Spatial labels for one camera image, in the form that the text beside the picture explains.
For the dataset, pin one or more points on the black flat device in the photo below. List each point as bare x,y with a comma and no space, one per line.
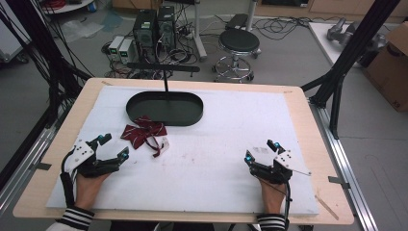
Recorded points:
237,20

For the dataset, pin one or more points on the black metal bracket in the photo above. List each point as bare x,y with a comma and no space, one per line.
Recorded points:
338,181
41,166

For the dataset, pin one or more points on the white foam mat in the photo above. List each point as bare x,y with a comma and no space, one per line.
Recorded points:
208,154

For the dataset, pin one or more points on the thin wooden stick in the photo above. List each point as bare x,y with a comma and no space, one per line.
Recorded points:
327,207

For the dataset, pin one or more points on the white table leg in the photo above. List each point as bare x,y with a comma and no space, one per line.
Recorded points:
198,32

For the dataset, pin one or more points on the black round stool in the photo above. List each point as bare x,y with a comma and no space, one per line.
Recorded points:
239,41

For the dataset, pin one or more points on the person's left hand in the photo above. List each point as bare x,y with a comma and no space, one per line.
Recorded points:
89,189

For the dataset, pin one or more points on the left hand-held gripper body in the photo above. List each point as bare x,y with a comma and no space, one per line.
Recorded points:
82,154

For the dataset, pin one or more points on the cardboard box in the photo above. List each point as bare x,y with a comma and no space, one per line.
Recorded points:
389,70

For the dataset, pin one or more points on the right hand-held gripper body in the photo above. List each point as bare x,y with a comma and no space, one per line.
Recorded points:
282,163

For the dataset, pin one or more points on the white power supply unit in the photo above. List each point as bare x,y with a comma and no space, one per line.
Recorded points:
115,46
126,51

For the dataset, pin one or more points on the white board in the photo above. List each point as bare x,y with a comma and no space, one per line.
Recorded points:
324,41

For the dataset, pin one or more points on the aluminium rail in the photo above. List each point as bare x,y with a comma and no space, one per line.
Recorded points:
346,166
29,154

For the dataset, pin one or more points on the person's right hand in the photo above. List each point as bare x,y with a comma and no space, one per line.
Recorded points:
272,195

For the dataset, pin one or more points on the red striped bow tie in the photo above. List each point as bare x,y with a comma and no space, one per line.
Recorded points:
144,132

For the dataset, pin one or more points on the wooden table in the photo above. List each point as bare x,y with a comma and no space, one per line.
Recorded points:
316,138

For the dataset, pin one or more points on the black computer tower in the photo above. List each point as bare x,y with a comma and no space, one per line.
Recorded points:
166,27
145,29

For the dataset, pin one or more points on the black oval tray stand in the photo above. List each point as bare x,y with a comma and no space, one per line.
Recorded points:
165,109

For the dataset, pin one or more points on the black metal frame post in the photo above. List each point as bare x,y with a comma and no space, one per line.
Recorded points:
38,48
352,51

